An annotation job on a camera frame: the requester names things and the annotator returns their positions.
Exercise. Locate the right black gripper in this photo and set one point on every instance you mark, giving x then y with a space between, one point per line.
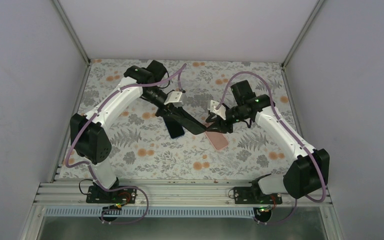
223 127

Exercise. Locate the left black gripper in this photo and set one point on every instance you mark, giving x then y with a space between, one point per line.
168 110

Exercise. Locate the pink phone case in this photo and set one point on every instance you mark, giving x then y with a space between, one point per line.
217 140

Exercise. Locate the black phone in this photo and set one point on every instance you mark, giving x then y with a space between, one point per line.
187 121

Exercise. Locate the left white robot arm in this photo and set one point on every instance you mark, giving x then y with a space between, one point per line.
88 132

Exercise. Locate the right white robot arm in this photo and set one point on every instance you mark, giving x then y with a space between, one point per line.
309 167

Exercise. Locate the floral patterned table mat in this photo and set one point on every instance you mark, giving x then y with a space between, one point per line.
143 149

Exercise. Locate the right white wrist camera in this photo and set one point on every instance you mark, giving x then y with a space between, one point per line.
217 108

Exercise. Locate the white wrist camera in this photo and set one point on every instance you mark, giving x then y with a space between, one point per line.
217 108
176 98

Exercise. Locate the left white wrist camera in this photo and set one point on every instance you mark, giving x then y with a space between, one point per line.
176 98

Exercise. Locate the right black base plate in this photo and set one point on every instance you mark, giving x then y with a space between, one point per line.
249 196

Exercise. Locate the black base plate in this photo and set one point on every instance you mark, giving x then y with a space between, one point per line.
96 195
249 196

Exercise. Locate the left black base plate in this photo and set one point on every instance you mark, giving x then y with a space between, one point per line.
96 195

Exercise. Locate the grey slotted cable duct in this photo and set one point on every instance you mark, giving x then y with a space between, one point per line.
151 212

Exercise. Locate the aluminium rail frame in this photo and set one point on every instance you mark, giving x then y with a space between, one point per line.
161 193

